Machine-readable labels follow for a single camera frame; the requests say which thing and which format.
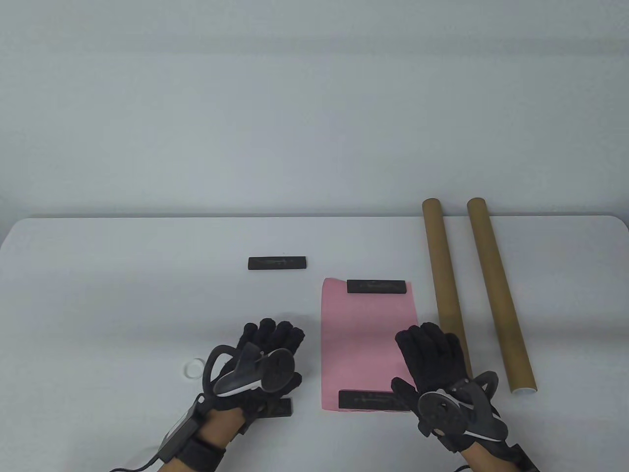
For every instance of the pink paper sheet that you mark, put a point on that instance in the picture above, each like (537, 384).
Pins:
(363, 334)

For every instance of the person's left hand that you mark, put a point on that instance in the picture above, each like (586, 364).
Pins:
(270, 334)

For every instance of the person's left forearm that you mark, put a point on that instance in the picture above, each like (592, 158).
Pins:
(221, 427)

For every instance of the grey left hand controller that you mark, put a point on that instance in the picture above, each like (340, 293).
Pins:
(275, 371)

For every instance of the grey hand controller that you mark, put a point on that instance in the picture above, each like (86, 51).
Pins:
(275, 371)
(440, 413)

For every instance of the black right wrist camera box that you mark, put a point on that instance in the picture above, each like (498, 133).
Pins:
(516, 459)

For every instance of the white plastic tube cap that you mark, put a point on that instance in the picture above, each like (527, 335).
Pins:
(195, 368)

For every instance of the person's right hand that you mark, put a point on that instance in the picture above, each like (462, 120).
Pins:
(432, 354)

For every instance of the grey right hand controller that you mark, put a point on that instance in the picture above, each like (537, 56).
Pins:
(440, 413)

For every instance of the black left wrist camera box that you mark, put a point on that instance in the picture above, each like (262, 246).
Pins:
(179, 432)

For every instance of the brown cardboard mailing tube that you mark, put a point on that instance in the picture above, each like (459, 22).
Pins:
(496, 295)
(442, 270)

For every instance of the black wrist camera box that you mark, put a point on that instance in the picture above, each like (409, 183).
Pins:
(516, 459)
(179, 432)

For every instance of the person's right forearm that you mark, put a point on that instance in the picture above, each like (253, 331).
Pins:
(481, 462)

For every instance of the black rectangular paperweight bar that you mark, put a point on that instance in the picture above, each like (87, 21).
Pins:
(277, 263)
(377, 286)
(363, 400)
(282, 409)

